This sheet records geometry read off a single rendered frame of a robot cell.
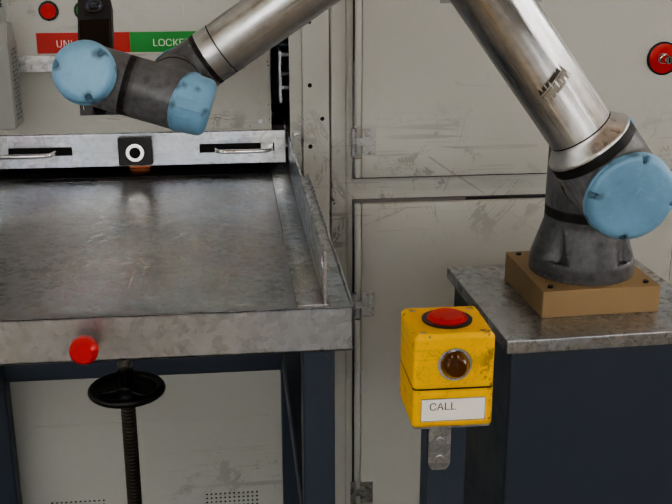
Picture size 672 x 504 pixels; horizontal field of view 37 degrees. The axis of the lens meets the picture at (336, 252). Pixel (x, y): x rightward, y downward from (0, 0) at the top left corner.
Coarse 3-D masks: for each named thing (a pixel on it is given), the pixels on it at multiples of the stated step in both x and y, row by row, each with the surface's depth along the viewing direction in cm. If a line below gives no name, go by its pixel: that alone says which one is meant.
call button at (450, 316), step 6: (432, 312) 100; (438, 312) 100; (444, 312) 100; (450, 312) 100; (456, 312) 100; (462, 312) 100; (432, 318) 99; (438, 318) 99; (444, 318) 99; (450, 318) 99; (456, 318) 99; (462, 318) 99; (444, 324) 98; (450, 324) 98; (456, 324) 98
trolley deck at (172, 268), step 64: (0, 192) 172; (64, 192) 172; (128, 192) 172; (192, 192) 172; (256, 192) 172; (0, 256) 138; (64, 256) 138; (128, 256) 138; (192, 256) 138; (256, 256) 138; (0, 320) 115; (64, 320) 116; (128, 320) 117; (192, 320) 118; (256, 320) 118; (320, 320) 119
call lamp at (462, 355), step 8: (448, 352) 97; (456, 352) 96; (464, 352) 97; (440, 360) 97; (448, 360) 96; (456, 360) 96; (464, 360) 96; (440, 368) 97; (448, 368) 96; (456, 368) 96; (464, 368) 96; (448, 376) 97; (456, 376) 96; (464, 376) 98
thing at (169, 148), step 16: (272, 128) 186; (16, 144) 180; (32, 144) 180; (48, 144) 180; (64, 144) 181; (80, 144) 181; (96, 144) 181; (112, 144) 181; (160, 144) 182; (176, 144) 183; (192, 144) 183; (208, 144) 183; (224, 144) 184; (240, 144) 184; (256, 144) 184; (16, 160) 181; (32, 160) 181; (48, 160) 181; (64, 160) 181; (80, 160) 182; (96, 160) 182; (112, 160) 182; (160, 160) 183; (176, 160) 184; (192, 160) 184; (208, 160) 184; (224, 160) 184; (240, 160) 185; (256, 160) 185
